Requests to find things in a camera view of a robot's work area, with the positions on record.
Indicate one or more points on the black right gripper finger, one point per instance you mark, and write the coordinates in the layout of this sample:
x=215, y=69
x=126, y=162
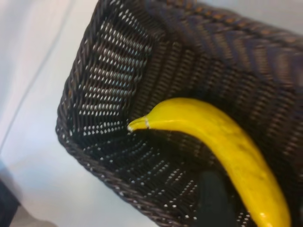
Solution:
x=213, y=203

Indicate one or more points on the yellow banana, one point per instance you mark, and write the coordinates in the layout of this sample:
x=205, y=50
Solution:
x=236, y=151

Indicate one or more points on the dark brown wicker basket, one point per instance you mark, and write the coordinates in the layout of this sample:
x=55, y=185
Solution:
x=213, y=59

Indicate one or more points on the black frame block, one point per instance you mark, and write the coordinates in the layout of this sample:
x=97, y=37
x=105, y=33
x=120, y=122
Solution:
x=7, y=201

